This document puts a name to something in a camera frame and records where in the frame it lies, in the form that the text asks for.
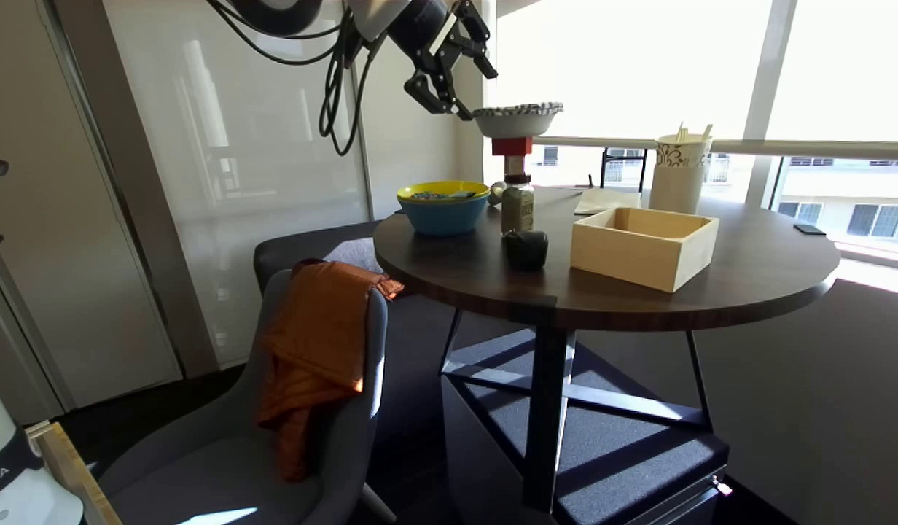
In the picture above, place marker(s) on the light wooden box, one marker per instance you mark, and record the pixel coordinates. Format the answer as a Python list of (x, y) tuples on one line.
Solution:
[(655, 257)]

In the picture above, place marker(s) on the round dark wood table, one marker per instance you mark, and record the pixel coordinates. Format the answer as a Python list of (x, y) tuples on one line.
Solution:
[(743, 273)]

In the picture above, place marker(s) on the small round metallic object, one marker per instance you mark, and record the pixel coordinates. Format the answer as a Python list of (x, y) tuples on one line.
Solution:
[(494, 192)]

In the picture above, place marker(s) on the white ceramic pitcher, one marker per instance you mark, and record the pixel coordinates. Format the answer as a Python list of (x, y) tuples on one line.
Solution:
[(677, 176)]

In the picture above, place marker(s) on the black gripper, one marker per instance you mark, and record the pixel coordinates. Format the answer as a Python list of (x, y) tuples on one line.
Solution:
[(424, 32)]

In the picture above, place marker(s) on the red-capped bottle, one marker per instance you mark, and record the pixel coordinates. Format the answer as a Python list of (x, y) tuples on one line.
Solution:
[(518, 204)]

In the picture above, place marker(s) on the yellow shallow dish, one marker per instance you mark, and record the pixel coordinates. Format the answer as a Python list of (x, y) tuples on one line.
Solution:
[(416, 189)]

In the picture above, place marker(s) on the light wooden stick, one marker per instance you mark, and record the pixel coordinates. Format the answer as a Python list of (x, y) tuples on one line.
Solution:
[(71, 471)]

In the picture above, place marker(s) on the small black round object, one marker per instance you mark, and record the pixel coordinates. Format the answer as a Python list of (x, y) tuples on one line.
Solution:
[(526, 249)]

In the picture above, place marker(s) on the black chair outside window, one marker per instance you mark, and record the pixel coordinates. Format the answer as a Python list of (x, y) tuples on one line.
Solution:
[(626, 163)]

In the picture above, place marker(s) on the orange jacket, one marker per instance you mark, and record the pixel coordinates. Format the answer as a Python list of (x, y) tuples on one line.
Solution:
[(314, 351)]

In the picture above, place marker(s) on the grey armchair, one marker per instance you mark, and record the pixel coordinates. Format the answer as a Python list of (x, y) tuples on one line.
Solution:
[(225, 456)]

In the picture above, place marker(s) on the white roller blind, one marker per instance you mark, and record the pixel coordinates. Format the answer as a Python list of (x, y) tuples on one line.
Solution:
[(626, 67), (848, 67)]

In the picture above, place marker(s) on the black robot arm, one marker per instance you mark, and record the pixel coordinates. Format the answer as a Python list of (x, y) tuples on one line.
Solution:
[(275, 10)]

